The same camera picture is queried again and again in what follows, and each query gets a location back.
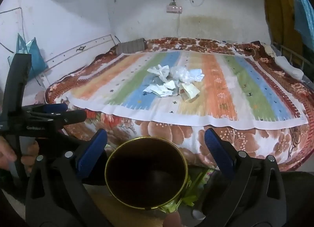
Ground green white medicine box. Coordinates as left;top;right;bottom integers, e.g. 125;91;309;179
179;83;200;101

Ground metal bed rail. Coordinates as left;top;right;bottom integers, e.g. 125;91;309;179
272;42;313;76

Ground white tissue paper sheets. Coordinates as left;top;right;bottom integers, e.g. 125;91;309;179
143;80;177;97

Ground teal plastic bag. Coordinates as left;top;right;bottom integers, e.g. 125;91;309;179
5;34;47;89

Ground person's left hand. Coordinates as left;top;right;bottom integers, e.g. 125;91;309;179
0;135;40;173

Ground grey striped pillow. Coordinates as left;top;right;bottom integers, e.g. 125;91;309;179
115;38;147;55

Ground white wooden headboard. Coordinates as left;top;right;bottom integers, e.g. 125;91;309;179
39;34;115;88

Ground black gold-rimmed trash bin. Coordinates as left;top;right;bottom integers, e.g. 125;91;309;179
104;137;188;210

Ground mustard yellow hanging garment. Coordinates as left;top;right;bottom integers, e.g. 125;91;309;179
265;0;294;47

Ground brown floral blanket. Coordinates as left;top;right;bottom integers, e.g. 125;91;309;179
45;38;313;171

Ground striped multicolour bed mat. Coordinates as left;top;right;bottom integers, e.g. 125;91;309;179
63;51;308;130

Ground pink wall power strip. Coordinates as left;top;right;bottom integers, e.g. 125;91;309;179
166;5;183;14

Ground blue patterned hanging cloth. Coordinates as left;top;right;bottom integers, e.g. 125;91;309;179
294;0;313;51

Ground clear plastic bag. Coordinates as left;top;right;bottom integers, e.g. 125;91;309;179
169;67;194;84

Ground white folded cloth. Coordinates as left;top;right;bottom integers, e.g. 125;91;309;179
275;56;304;81

